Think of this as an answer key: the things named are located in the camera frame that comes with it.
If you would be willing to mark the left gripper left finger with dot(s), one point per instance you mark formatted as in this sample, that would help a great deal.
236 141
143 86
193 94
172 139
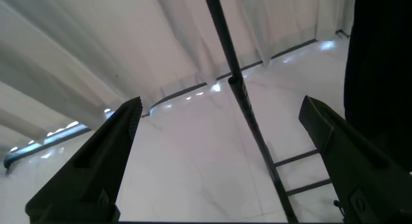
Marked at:
90 179

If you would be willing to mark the black garment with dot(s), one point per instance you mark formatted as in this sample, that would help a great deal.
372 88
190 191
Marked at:
380 72

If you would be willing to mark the black clothes rack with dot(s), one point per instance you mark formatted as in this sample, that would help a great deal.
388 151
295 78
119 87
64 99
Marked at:
239 85

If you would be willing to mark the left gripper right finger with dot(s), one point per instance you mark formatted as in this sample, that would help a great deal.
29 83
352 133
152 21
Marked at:
363 179

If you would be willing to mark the white curtain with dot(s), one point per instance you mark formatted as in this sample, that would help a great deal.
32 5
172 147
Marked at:
96 40

